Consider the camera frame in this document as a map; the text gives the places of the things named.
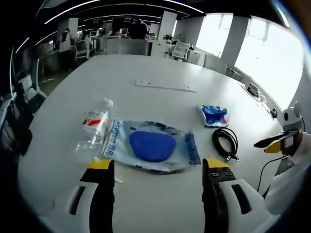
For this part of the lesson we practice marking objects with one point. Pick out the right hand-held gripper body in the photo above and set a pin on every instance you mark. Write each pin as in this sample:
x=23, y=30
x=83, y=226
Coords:
x=292, y=119

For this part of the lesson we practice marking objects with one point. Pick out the clear bag with blue pad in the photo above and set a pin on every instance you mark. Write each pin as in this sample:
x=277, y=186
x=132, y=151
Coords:
x=151, y=145

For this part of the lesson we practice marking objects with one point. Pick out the clear plastic water bottle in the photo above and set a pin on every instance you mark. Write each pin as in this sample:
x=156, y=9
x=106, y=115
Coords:
x=96, y=128

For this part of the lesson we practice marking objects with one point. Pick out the white table socket strip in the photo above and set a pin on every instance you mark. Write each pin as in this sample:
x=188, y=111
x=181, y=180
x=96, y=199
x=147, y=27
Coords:
x=165, y=85

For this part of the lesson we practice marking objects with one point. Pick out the small black round object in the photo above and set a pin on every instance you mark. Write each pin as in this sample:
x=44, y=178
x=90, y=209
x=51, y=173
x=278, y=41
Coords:
x=274, y=113

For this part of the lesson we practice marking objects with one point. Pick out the ceiling light strip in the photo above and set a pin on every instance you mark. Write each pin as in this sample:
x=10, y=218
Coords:
x=68, y=11

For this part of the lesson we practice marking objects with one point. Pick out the white table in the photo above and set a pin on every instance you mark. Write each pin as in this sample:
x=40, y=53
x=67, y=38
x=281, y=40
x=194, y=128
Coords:
x=158, y=206

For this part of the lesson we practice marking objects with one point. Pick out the bright window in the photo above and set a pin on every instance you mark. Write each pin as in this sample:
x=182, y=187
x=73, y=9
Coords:
x=213, y=31
x=269, y=60

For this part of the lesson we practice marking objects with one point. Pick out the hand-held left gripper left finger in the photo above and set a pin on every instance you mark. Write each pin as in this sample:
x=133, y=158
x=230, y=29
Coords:
x=73, y=208

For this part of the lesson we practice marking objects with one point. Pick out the blue tissue packet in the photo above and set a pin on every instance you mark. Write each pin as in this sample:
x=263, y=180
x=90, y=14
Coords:
x=215, y=116

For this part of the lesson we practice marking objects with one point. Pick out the green potted plant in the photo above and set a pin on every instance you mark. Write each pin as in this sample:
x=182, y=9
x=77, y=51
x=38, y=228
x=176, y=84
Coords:
x=168, y=37

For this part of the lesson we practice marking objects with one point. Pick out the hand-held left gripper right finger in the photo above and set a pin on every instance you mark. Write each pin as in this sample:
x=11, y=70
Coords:
x=247, y=206

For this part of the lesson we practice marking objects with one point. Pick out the white office chair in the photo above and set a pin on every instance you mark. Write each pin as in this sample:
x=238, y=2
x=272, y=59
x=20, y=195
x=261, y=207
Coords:
x=182, y=51
x=83, y=49

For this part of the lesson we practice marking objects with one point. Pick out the grey desk partition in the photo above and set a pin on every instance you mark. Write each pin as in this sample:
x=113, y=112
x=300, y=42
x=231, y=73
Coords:
x=126, y=47

